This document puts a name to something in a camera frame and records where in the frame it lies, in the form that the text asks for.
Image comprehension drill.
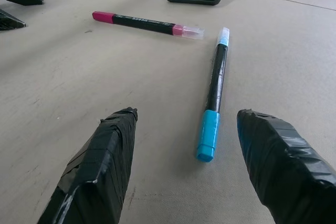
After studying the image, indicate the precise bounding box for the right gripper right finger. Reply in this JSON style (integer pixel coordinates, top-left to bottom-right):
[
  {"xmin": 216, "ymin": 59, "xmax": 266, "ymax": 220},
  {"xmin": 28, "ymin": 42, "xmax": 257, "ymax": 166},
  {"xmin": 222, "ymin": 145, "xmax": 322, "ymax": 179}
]
[{"xmin": 236, "ymin": 108, "xmax": 336, "ymax": 224}]

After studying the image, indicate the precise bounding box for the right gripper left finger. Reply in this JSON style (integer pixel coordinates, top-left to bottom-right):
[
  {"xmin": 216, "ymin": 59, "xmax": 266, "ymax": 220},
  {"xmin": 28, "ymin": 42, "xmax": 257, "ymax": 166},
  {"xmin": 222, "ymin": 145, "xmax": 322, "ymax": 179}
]
[{"xmin": 38, "ymin": 107, "xmax": 139, "ymax": 224}]

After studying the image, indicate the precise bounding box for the blue marker pen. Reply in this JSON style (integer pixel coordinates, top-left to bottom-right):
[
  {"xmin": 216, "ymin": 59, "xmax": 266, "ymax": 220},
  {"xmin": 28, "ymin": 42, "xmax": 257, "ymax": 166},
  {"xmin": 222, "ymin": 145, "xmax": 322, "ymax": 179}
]
[{"xmin": 195, "ymin": 26, "xmax": 232, "ymax": 163}]

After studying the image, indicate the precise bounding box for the pink marker pen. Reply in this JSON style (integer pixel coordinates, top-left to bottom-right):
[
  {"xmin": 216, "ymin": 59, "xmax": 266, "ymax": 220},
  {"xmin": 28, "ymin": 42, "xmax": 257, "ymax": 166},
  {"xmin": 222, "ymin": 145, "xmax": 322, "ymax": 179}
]
[{"xmin": 91, "ymin": 10, "xmax": 206, "ymax": 40}]

